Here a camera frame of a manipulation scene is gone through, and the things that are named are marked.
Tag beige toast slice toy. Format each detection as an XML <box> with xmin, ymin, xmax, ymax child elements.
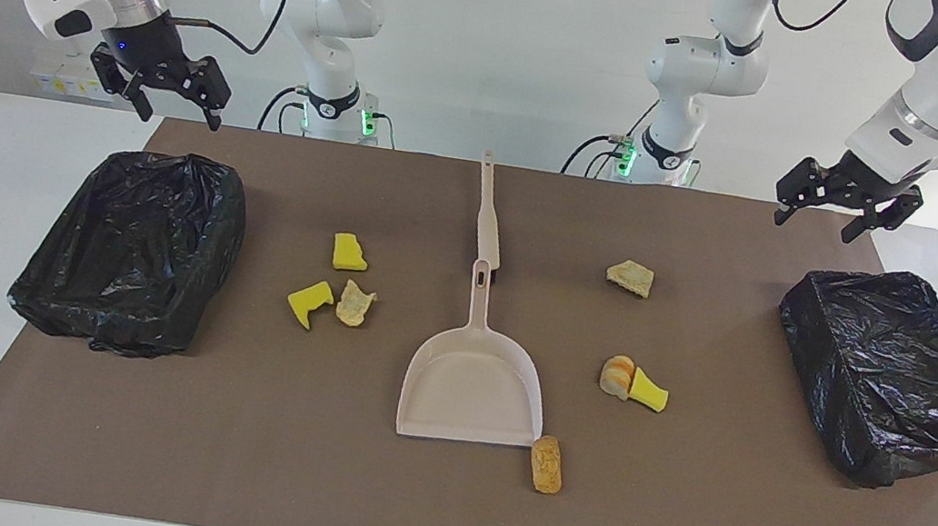
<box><xmin>604</xmin><ymin>257</ymin><xmax>657</xmax><ymax>300</ymax></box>

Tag yellow sponge block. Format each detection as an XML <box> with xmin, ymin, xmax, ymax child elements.
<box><xmin>330</xmin><ymin>232</ymin><xmax>373</xmax><ymax>275</ymax></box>

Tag yellow notched sponge piece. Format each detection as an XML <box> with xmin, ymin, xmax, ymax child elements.
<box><xmin>283</xmin><ymin>275</ymin><xmax>338</xmax><ymax>334</ymax></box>

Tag yellow sponge wedge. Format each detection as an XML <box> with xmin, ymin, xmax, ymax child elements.
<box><xmin>626</xmin><ymin>366</ymin><xmax>673</xmax><ymax>414</ymax></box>

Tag beige sponge piece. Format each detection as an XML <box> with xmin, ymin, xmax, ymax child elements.
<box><xmin>333</xmin><ymin>278</ymin><xmax>381</xmax><ymax>331</ymax></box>

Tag striped round bread toy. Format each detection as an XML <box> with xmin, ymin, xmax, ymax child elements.
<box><xmin>597</xmin><ymin>352</ymin><xmax>637</xmax><ymax>403</ymax></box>

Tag beige brush black bristles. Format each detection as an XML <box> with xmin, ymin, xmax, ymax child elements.
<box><xmin>464</xmin><ymin>151</ymin><xmax>522</xmax><ymax>288</ymax></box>

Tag brown bread loaf toy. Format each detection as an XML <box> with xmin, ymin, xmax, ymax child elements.
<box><xmin>525</xmin><ymin>433</ymin><xmax>569</xmax><ymax>497</ymax></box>

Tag beige plastic dustpan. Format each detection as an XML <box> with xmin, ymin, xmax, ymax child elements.
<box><xmin>394</xmin><ymin>250</ymin><xmax>566</xmax><ymax>455</ymax></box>

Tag black bag lined bin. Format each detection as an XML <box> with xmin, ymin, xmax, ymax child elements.
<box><xmin>1</xmin><ymin>132</ymin><xmax>255</xmax><ymax>371</ymax></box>
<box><xmin>756</xmin><ymin>255</ymin><xmax>938</xmax><ymax>500</ymax></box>

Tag green lit base module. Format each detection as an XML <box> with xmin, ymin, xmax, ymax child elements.
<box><xmin>355</xmin><ymin>92</ymin><xmax>384</xmax><ymax>139</ymax></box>
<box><xmin>613</xmin><ymin>135</ymin><xmax>642</xmax><ymax>179</ymax></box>

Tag brown table mat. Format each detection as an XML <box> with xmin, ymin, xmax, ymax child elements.
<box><xmin>0</xmin><ymin>94</ymin><xmax>938</xmax><ymax>526</ymax></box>

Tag black base cable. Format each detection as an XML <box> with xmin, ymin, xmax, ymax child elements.
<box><xmin>562</xmin><ymin>85</ymin><xmax>663</xmax><ymax>185</ymax></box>
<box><xmin>256</xmin><ymin>81</ymin><xmax>313</xmax><ymax>137</ymax></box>

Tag white wall socket boxes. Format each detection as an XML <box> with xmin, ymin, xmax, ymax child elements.
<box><xmin>28</xmin><ymin>48</ymin><xmax>129</xmax><ymax>105</ymax></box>

